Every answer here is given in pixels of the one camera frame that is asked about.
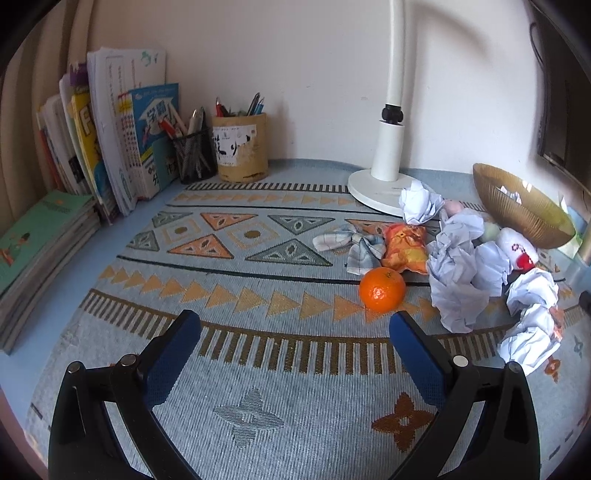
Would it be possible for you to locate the orange striped packet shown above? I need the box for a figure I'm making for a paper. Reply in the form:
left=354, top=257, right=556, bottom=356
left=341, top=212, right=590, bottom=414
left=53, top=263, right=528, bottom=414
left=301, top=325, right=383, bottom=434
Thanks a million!
left=549, top=305, right=568, bottom=342

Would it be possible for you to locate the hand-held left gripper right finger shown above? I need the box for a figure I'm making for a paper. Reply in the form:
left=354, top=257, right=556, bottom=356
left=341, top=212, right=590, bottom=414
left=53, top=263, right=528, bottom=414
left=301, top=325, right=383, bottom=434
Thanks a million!
left=389, top=310, right=541, bottom=480

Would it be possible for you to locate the plaid cloth bow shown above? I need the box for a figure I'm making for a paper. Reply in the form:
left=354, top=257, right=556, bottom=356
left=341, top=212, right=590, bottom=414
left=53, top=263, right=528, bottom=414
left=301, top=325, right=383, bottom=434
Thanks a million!
left=312, top=225, right=386, bottom=276

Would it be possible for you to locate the white paper ball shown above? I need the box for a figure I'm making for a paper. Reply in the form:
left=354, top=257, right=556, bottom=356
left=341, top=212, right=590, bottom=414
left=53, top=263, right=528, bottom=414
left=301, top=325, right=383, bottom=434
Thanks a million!
left=399, top=180, right=445, bottom=224
left=505, top=270, right=560, bottom=319
left=498, top=307, right=561, bottom=374
left=427, top=210, right=485, bottom=333
left=475, top=242, right=511, bottom=297

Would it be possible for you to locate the bunch of pens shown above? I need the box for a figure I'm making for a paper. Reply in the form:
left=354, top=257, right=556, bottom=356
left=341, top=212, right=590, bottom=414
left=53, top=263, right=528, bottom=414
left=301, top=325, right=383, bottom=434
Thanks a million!
left=157, top=104, right=208, bottom=141
left=214, top=92, right=266, bottom=117

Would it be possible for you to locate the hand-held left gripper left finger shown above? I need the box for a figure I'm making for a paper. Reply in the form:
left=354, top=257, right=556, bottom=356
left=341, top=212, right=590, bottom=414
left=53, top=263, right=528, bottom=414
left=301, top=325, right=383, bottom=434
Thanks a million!
left=47, top=309, right=204, bottom=480

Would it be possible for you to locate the patterned woven mat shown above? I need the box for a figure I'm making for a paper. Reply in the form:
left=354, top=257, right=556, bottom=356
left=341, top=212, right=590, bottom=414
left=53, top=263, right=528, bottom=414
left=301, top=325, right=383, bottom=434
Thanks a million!
left=28, top=178, right=591, bottom=480

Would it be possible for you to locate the orange tangerine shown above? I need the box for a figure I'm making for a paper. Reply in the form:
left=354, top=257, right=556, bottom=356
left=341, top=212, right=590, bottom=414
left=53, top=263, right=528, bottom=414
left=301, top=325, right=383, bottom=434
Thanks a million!
left=359, top=267, right=407, bottom=312

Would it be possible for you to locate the stack of green books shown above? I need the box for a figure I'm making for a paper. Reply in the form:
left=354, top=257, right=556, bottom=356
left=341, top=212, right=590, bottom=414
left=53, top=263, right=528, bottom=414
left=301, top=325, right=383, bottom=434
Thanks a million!
left=0, top=190, right=101, bottom=356

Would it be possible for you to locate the white cloth with red print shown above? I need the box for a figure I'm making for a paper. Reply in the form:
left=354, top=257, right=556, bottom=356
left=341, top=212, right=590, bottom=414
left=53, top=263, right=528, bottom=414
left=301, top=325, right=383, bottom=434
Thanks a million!
left=499, top=227, right=539, bottom=273

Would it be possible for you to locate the row of standing books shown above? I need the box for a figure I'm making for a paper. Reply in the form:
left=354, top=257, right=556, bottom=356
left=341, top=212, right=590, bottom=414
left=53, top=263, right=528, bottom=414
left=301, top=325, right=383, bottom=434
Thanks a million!
left=36, top=46, right=181, bottom=224

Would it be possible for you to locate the beige curtain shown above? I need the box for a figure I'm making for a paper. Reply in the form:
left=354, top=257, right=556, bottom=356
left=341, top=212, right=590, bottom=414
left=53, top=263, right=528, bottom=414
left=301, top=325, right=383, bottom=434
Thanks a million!
left=0, top=0, right=100, bottom=217

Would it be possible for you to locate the beige cylindrical pen holder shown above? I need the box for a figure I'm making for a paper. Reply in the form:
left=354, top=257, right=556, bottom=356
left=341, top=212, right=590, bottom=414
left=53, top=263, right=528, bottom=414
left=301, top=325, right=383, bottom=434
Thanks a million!
left=211, top=113, right=269, bottom=183

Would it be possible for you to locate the white desk lamp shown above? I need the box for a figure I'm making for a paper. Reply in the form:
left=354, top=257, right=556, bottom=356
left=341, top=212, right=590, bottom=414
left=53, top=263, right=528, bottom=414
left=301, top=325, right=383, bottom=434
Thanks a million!
left=347, top=0, right=428, bottom=217

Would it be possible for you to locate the brown ribbed bowl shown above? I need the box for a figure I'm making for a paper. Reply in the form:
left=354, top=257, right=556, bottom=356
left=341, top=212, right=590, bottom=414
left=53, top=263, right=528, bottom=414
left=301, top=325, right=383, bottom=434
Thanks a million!
left=472, top=162, right=577, bottom=250

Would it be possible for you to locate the black mesh pen holder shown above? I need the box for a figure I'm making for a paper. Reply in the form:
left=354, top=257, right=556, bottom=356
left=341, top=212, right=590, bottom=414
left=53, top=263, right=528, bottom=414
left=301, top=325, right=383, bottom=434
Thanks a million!
left=172, top=134, right=219, bottom=184

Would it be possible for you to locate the green tissue packet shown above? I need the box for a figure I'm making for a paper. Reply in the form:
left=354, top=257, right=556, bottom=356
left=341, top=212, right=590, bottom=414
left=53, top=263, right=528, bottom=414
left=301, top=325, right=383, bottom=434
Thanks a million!
left=556, top=194, right=586, bottom=259

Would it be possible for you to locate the orange snack packet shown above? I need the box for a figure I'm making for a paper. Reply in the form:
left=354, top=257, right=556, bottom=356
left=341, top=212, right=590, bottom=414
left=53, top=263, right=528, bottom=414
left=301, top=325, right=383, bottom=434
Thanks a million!
left=381, top=224, right=429, bottom=276

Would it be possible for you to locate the black television cable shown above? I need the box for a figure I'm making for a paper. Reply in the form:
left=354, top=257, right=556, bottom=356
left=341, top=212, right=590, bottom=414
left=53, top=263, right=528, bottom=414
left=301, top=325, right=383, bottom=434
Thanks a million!
left=529, top=21, right=548, bottom=139

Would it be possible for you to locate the black wall television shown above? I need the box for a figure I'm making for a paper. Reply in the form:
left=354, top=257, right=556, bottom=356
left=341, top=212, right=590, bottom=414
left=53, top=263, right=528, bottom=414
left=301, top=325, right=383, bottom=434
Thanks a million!
left=526, top=0, right=591, bottom=185

